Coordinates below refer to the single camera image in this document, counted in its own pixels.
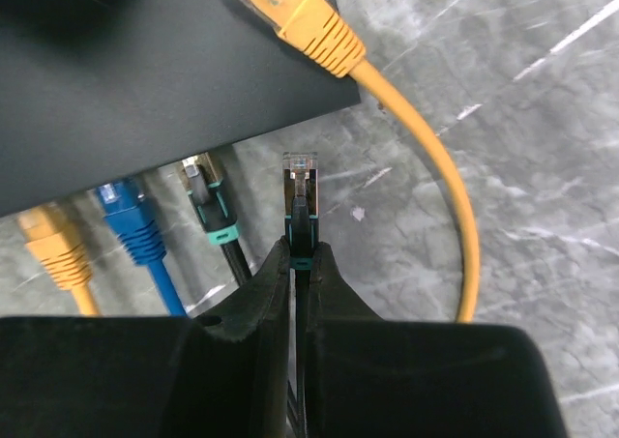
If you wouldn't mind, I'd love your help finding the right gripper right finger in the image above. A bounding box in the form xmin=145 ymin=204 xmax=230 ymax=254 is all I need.
xmin=304 ymin=243 xmax=380 ymax=437

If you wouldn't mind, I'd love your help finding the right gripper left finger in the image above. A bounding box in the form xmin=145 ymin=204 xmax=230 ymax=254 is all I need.
xmin=159 ymin=239 xmax=290 ymax=437

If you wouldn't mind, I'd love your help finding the black ethernet cable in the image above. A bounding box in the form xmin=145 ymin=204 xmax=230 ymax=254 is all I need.
xmin=177 ymin=151 xmax=253 ymax=289
xmin=280 ymin=150 xmax=322 ymax=438

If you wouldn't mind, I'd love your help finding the blue ethernet cable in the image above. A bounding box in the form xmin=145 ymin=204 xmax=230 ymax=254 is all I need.
xmin=94 ymin=177 xmax=190 ymax=318

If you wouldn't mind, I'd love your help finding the black network switch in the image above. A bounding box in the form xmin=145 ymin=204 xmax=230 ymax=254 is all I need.
xmin=1 ymin=0 xmax=360 ymax=215

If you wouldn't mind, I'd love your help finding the yellow ethernet cable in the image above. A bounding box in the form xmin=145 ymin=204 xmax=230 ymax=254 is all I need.
xmin=16 ymin=0 xmax=483 ymax=324

